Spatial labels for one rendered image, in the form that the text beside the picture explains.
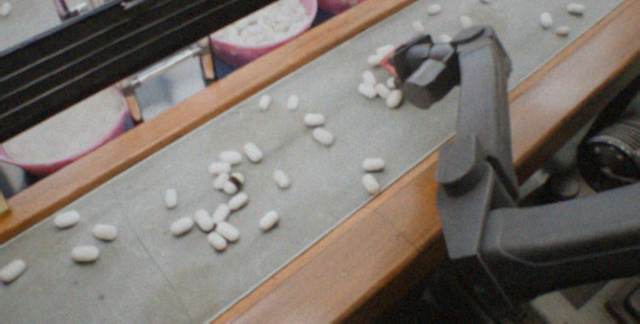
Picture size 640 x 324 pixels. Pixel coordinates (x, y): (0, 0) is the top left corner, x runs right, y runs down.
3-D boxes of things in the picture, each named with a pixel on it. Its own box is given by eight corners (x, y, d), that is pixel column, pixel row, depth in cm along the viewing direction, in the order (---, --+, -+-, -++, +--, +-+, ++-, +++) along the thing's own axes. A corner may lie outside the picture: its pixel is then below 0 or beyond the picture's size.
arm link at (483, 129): (536, 255, 47) (482, 168, 44) (479, 272, 50) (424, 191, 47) (516, 64, 82) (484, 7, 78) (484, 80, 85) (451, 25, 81)
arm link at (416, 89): (513, 69, 80) (487, 23, 77) (472, 116, 76) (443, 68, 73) (459, 77, 90) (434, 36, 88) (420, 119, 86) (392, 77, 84)
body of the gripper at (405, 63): (384, 57, 91) (414, 55, 85) (423, 33, 95) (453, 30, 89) (397, 90, 93) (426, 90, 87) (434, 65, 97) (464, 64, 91)
